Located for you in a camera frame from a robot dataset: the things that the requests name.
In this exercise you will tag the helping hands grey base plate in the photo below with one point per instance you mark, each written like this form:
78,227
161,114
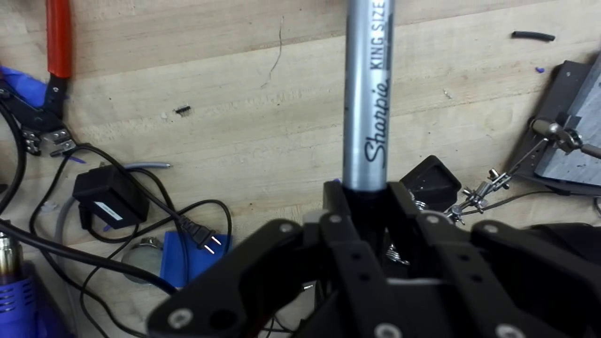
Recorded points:
565,150

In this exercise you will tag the small black block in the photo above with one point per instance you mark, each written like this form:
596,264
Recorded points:
433,180

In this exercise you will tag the tiny black tubing scrap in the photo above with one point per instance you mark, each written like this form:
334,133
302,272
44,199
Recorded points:
183,108

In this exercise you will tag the small blue plastic piece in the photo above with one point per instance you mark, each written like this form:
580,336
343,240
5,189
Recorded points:
20,84

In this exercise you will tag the blue tape roll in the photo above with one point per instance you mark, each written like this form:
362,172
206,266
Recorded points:
185,259

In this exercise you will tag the silver black Sharpie marker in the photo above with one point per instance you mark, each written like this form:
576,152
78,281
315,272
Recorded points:
369,93

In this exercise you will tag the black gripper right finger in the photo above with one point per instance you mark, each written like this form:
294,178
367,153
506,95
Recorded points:
501,281

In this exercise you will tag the black power adapter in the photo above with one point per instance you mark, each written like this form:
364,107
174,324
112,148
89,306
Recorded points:
110,193

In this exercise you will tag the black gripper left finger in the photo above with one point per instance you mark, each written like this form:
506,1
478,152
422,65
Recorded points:
264,281

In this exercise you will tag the blue hot air gun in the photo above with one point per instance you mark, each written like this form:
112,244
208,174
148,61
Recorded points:
16,306

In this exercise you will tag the short black tubing piece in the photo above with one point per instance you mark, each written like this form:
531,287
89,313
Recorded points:
533,35

